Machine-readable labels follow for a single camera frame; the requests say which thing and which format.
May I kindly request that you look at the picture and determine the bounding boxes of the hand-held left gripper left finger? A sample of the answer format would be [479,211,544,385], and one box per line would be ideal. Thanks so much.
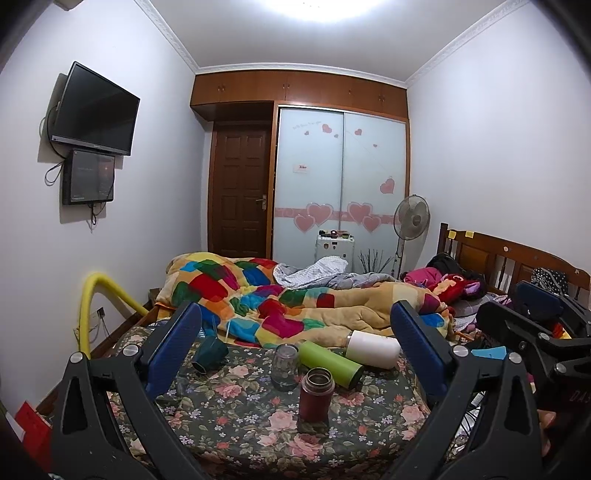
[51,301,208,480]

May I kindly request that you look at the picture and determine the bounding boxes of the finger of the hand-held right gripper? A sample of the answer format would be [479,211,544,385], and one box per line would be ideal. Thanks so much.
[513,281,591,339]
[475,301,574,371]

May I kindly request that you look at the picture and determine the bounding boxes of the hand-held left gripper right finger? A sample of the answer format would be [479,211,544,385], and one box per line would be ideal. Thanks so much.
[390,300,544,480]

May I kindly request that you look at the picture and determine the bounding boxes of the dark green cup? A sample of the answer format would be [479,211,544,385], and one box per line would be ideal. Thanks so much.
[191,335,230,374]

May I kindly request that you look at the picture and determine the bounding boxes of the clear glass cup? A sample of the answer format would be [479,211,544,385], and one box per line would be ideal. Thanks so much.
[271,343,300,392]

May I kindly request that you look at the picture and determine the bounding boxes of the person's right hand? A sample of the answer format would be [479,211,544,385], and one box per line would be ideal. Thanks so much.
[537,408,562,459]

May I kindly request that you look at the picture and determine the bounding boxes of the black polka dot bag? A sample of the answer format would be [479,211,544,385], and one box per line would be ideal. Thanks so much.
[531,268,570,296]

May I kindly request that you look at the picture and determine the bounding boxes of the white thermos bottle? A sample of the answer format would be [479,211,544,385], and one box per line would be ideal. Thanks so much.
[345,329,402,370]

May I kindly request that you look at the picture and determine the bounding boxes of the wooden headboard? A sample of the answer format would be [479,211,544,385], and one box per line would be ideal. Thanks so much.
[436,223,591,302]

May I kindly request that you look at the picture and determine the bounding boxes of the red plush toy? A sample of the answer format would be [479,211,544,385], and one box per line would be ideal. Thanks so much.
[431,273,486,302]

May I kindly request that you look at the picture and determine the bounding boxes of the pink garment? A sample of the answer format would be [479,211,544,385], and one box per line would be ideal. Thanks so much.
[403,267,443,289]

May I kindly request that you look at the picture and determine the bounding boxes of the yellow foam tube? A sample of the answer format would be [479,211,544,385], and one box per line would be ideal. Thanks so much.
[79,272,150,357]

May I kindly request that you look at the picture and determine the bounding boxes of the light green bottle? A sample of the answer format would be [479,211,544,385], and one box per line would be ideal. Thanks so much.
[298,340,365,388]

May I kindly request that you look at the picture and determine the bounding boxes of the colourful patchwork quilt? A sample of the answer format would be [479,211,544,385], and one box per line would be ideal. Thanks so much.
[154,251,457,348]

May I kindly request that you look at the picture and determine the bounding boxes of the dark dried twigs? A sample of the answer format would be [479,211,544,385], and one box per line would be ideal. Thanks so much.
[358,249,394,278]

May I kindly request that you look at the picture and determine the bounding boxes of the floral bed sheet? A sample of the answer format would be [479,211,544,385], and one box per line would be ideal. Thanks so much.
[105,323,465,477]

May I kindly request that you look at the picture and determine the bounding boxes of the dark red thermos bottle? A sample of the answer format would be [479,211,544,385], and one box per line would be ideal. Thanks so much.
[299,367,336,424]

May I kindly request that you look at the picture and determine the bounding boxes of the grey blanket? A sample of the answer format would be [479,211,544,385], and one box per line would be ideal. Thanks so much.
[274,256,403,291]

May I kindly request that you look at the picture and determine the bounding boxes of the small white appliance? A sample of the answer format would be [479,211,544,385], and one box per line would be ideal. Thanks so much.
[315,233,356,274]

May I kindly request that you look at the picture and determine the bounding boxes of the standing electric fan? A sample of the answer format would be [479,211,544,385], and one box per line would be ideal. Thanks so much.
[392,195,431,280]

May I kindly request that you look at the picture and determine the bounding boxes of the brown wooden door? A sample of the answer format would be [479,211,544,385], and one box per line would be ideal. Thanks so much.
[208,121,273,259]

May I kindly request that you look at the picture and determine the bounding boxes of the red box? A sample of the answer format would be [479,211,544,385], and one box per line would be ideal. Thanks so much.
[14,401,53,468]

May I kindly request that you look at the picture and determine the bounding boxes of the frosted sliding wardrobe with hearts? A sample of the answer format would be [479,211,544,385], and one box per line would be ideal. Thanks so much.
[271,105,410,278]

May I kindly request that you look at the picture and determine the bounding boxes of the wooden overhead cabinet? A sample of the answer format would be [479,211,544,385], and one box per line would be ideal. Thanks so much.
[191,70,411,123]

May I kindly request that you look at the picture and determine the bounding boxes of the ceiling light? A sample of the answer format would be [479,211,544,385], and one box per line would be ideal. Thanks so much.
[259,0,372,20]

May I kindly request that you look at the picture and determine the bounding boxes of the wooden bed rail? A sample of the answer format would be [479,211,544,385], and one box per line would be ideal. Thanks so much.
[90,302,160,361]

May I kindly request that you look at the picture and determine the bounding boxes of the small black wall monitor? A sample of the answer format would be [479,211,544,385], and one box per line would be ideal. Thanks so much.
[62,148,116,206]

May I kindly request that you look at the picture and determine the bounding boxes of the black cable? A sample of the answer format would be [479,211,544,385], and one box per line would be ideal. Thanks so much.
[44,158,66,186]

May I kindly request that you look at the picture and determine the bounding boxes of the black wall television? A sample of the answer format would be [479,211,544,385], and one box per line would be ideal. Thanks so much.
[50,61,141,157]

